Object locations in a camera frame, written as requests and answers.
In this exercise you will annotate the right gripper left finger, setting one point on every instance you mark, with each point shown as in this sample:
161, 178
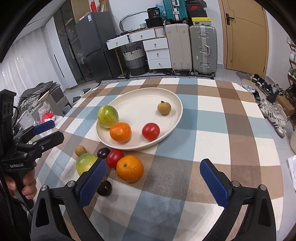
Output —
48, 222

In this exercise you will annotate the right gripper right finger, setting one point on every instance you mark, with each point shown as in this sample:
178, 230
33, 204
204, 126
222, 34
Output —
258, 222

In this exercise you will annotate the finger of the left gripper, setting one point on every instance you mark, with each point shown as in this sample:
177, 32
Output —
37, 148
26, 135

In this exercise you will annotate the yellow green passion fruit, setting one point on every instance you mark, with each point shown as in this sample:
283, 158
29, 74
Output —
107, 116

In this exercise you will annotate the orange mandarin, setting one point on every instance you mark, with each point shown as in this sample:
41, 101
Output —
130, 169
121, 132

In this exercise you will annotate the red tomato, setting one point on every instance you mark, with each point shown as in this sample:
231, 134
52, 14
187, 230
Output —
113, 157
151, 131

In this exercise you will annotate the brown longan fruit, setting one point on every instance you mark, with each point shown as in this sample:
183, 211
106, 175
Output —
164, 108

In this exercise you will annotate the left hand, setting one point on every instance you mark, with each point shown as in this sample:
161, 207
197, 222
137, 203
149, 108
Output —
29, 181

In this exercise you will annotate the red white plastic bag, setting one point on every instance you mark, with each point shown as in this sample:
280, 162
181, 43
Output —
45, 113

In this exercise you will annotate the red tomato behind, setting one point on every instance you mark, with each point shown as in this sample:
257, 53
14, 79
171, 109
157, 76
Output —
113, 157

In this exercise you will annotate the checkered tablecloth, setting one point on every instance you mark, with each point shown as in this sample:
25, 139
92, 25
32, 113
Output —
220, 122

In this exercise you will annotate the cream round plate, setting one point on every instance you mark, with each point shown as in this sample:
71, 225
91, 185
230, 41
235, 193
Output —
138, 108

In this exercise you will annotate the white sneakers on floor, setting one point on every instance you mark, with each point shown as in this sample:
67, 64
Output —
275, 113

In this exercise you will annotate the black refrigerator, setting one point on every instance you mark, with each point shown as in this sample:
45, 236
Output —
94, 30

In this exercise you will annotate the woven laundry basket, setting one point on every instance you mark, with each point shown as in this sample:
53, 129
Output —
136, 61

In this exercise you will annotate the white drawer cabinet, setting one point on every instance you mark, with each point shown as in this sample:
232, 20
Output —
155, 45

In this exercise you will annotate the beige suitcase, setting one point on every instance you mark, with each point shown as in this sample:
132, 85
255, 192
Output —
178, 38

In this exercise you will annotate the silver suitcase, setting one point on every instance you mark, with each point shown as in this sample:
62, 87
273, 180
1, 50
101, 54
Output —
204, 49

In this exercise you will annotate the teal suitcase on top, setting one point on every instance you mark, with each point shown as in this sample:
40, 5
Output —
176, 11

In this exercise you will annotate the wooden door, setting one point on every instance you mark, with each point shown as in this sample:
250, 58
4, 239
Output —
245, 36

